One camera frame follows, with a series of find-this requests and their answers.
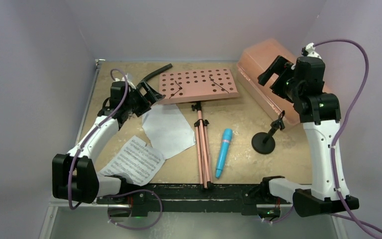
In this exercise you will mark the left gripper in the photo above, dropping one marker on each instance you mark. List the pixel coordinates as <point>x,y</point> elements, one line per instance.
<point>146,101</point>

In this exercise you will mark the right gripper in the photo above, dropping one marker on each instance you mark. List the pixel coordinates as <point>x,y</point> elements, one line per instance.
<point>277,74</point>

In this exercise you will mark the pink perforated music stand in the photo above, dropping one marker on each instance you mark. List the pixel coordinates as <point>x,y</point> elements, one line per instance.
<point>197,86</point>

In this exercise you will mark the black round microphone stand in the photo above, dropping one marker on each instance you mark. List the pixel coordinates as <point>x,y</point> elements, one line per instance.
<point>263,142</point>

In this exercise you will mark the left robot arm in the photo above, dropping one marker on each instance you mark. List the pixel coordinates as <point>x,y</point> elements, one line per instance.
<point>73,174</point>

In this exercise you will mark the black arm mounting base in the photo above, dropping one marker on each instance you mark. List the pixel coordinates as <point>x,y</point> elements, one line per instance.
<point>245,199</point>

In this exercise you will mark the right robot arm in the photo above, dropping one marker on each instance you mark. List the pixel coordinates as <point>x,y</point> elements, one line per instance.
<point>301,83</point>

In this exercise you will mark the black foam tube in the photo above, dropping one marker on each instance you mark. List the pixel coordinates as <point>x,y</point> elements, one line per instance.
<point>157,72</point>

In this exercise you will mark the blank white paper sheet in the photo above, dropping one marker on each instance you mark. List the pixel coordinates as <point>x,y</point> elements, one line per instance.
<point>168,130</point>

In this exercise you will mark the printed sheet music page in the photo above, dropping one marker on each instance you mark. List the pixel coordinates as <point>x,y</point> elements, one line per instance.
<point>137,162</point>

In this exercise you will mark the blue toy microphone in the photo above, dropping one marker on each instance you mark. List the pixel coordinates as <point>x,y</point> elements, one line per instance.
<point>224,147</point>

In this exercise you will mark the aluminium frame rail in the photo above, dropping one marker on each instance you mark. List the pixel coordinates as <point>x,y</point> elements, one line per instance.
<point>101,221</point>

